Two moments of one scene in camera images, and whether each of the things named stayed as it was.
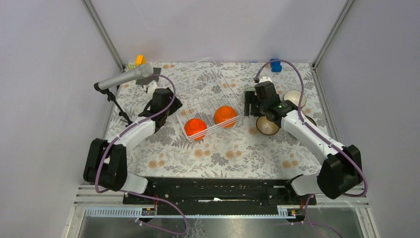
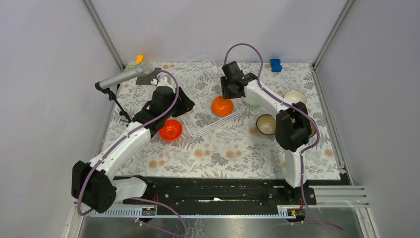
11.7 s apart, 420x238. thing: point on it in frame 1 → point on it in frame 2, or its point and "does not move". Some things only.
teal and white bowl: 294,95 does not move
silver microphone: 143,71 does not move
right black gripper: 250,97 → 226,94
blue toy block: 276,66 does not move
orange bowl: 195,125 → 172,131
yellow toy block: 140,59 does not move
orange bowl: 223,113 → 222,107
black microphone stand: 111,97 does not move
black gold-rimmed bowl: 266,126 does not move
